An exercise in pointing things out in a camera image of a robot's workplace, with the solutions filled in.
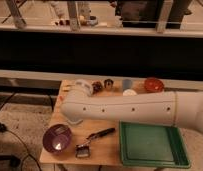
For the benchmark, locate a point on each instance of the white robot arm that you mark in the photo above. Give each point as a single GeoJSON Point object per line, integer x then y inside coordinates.
{"type": "Point", "coordinates": [172, 108]}

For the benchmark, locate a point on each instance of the dark round small object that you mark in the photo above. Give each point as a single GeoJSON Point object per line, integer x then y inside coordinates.
{"type": "Point", "coordinates": [97, 86]}

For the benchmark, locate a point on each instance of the small metal cup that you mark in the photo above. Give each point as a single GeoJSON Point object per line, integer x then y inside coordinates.
{"type": "Point", "coordinates": [108, 84]}

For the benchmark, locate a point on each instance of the purple bowl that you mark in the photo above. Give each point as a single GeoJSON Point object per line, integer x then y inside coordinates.
{"type": "Point", "coordinates": [57, 138]}

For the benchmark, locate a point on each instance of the green plastic tray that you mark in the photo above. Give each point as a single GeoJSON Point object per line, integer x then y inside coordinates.
{"type": "Point", "coordinates": [152, 146]}

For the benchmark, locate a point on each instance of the black handled metal tool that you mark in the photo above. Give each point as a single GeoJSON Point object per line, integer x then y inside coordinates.
{"type": "Point", "coordinates": [83, 150]}

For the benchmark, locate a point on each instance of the white round lid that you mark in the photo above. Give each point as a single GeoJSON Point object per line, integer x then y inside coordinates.
{"type": "Point", "coordinates": [129, 92]}

